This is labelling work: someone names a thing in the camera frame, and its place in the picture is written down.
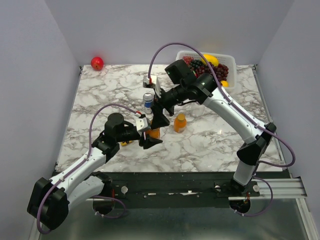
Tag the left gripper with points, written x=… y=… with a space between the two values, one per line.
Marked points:
x=149 y=141

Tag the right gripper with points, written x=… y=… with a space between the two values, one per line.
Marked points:
x=158 y=120

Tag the orange juice bottle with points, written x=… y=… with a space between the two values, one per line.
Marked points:
x=154 y=133
x=179 y=126

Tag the gold bottle cap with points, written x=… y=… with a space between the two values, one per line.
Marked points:
x=181 y=117

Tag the clear glass jar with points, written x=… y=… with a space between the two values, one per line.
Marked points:
x=197 y=110

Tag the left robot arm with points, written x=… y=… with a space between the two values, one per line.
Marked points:
x=80 y=165

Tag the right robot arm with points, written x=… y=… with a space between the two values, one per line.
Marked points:
x=205 y=91

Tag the yellow candy packet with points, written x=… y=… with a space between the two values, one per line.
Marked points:
x=124 y=143

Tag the blue energy can left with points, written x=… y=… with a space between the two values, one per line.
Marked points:
x=148 y=99

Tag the light red grape bunch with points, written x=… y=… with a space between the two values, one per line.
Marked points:
x=187 y=59

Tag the black grape bunch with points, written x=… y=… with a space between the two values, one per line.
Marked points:
x=196 y=64

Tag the dark red grape bunch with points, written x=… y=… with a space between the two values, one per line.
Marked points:
x=221 y=71

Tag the red apple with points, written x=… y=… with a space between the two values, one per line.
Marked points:
x=97 y=63

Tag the white plastic fruit basket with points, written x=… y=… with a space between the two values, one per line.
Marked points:
x=226 y=60

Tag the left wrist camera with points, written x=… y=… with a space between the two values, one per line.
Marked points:
x=142 y=124

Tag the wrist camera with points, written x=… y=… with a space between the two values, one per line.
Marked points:
x=152 y=82
x=142 y=124

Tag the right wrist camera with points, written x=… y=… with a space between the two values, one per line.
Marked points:
x=152 y=82

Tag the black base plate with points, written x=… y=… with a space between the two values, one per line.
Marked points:
x=170 y=190

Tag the aluminium rail frame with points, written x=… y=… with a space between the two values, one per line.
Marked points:
x=296 y=191

